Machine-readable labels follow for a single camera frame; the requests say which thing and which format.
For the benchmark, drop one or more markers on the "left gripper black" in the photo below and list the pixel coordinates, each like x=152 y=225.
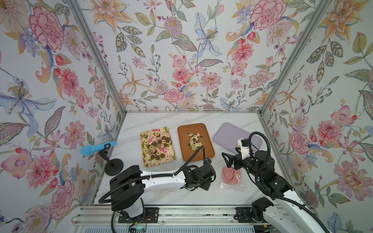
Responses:
x=209 y=181

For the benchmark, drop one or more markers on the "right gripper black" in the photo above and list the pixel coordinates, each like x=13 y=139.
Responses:
x=239 y=160

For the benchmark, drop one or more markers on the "ziploc bag pink cookies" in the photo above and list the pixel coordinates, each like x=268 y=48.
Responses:
x=231 y=179

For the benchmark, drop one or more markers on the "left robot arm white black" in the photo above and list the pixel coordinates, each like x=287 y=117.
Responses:
x=128 y=186

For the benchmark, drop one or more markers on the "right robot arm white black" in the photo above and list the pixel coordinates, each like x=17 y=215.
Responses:
x=280 y=191

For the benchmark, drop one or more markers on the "poured star cookies pile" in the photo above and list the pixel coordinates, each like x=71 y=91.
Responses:
x=194 y=140

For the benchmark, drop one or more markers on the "lilac plastic tray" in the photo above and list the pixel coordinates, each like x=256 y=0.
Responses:
x=229 y=136

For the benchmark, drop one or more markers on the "brown wooden tray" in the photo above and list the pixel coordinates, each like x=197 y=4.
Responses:
x=200 y=128

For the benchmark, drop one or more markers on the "floral yellow tray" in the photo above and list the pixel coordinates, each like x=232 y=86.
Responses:
x=157 y=147

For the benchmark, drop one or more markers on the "black microphone stand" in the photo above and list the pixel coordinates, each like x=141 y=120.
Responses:
x=113 y=166

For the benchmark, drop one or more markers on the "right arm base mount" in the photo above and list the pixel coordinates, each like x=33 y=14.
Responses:
x=255 y=213

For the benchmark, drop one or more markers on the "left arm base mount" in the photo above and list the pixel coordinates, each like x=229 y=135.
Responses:
x=149 y=215

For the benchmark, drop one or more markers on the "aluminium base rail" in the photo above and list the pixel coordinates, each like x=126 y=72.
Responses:
x=168 y=215

